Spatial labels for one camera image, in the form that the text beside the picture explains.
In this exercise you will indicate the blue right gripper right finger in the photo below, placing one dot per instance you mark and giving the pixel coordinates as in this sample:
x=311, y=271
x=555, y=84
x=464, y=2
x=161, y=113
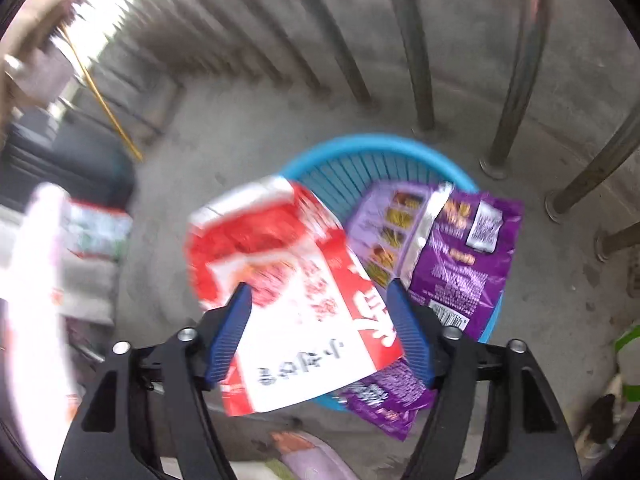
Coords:
x=416, y=349

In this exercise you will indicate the pink patterned bed sheet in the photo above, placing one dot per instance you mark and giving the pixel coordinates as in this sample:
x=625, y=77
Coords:
x=42, y=390

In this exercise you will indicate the red white snack bag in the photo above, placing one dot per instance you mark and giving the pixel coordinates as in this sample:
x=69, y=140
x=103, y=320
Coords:
x=317, y=321

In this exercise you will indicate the metal window railing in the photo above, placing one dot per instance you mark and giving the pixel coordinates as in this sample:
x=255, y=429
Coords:
x=569, y=66

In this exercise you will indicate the yellow broom handle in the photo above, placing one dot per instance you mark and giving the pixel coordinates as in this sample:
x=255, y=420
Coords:
x=99, y=98

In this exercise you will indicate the purple snack bag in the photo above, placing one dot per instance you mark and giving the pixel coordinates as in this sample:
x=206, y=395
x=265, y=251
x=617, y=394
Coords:
x=452, y=250

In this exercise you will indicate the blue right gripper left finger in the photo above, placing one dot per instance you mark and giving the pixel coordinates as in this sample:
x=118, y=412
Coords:
x=229, y=333

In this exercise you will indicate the blue plastic trash basket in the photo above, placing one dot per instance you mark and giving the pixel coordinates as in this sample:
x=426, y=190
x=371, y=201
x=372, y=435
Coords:
x=339, y=173

